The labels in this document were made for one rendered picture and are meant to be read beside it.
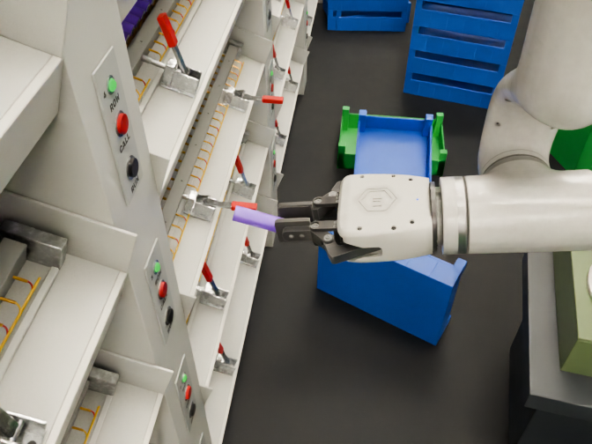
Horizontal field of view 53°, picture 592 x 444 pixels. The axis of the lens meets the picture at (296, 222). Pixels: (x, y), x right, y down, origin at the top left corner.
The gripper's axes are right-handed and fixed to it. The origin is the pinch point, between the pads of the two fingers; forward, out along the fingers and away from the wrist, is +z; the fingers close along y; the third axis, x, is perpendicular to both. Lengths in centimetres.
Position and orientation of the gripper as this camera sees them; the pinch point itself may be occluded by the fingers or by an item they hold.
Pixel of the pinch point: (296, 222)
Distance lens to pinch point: 68.0
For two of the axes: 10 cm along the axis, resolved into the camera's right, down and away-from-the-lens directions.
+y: -1.1, 7.0, -7.1
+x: 1.7, 7.1, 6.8
